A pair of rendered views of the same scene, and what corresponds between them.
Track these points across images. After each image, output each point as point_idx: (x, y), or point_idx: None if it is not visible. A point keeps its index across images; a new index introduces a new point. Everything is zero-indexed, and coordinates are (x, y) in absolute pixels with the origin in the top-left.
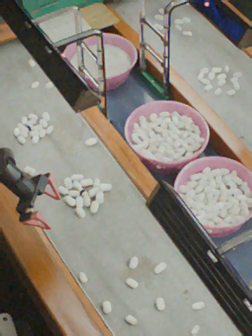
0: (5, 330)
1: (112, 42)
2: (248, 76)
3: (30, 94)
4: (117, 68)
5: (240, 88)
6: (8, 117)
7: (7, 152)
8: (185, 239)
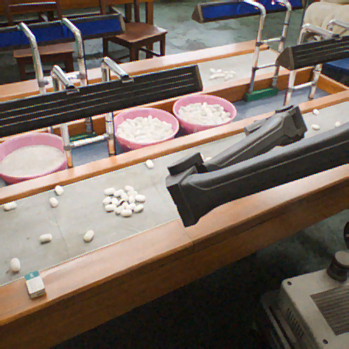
0: (301, 282)
1: (5, 152)
2: None
3: (64, 207)
4: (49, 151)
5: None
6: (97, 223)
7: (257, 121)
8: (322, 51)
